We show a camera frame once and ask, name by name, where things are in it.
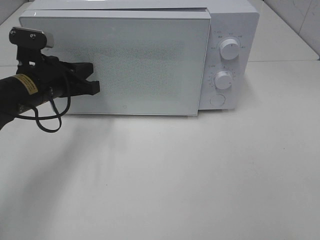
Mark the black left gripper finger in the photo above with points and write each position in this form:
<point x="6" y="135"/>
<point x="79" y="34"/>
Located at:
<point x="81" y="69"/>
<point x="82" y="87"/>

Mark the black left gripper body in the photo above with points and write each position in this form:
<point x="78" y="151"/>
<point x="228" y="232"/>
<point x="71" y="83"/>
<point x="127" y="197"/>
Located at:
<point x="49" y="77"/>

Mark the white microwave door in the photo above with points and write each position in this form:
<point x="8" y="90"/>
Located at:
<point x="147" y="62"/>

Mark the round white door button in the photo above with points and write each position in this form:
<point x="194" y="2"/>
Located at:
<point x="217" y="100"/>

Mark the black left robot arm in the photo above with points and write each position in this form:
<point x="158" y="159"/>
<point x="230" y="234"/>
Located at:
<point x="14" y="94"/>

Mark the white microwave oven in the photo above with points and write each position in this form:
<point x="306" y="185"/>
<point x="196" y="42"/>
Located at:
<point x="236" y="19"/>

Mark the lower white microwave knob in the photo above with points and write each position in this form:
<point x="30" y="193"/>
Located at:
<point x="223" y="80"/>

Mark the white microwave knob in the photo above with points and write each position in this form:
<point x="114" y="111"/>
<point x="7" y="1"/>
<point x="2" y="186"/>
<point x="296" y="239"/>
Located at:
<point x="229" y="48"/>
<point x="223" y="80"/>

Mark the upper white microwave knob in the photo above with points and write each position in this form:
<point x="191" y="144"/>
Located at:
<point x="229" y="48"/>

